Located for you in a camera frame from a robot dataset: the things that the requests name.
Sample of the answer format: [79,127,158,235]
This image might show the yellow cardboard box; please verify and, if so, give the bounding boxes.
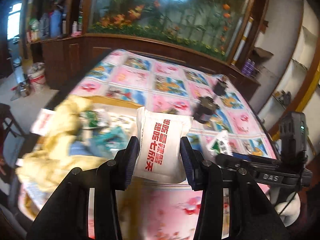
[16,96,139,220]

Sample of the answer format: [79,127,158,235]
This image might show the yellow fluffy cloth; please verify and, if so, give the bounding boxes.
[15,94,111,193]

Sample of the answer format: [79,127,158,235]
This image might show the black jar with cork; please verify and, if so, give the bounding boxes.
[213,75,227,96]

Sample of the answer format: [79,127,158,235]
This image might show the purple bottles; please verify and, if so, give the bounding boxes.
[241,59,255,77]

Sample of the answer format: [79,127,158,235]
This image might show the dark small toy bag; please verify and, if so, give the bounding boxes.
[193,96,220,124]

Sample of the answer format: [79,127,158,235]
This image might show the green white small packet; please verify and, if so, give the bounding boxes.
[206,130,232,155]

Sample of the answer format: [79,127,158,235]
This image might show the red and white snack bag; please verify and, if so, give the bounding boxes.
[30,108,55,137]

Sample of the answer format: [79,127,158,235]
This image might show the white bucket with red band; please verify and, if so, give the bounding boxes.
[27,62,46,93]

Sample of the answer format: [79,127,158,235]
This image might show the colourful patterned tablecloth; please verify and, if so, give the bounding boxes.
[19,49,278,240]

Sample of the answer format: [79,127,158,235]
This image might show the rolled white yellow poster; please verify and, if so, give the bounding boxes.
[231,16,254,66]

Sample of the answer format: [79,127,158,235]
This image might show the blue water bottle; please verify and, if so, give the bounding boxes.
[50,10,62,38]

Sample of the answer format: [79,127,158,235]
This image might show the white pack red characters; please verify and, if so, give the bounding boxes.
[133,107,193,184]

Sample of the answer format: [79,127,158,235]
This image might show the right gloved hand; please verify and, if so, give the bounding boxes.
[267,187,301,227]

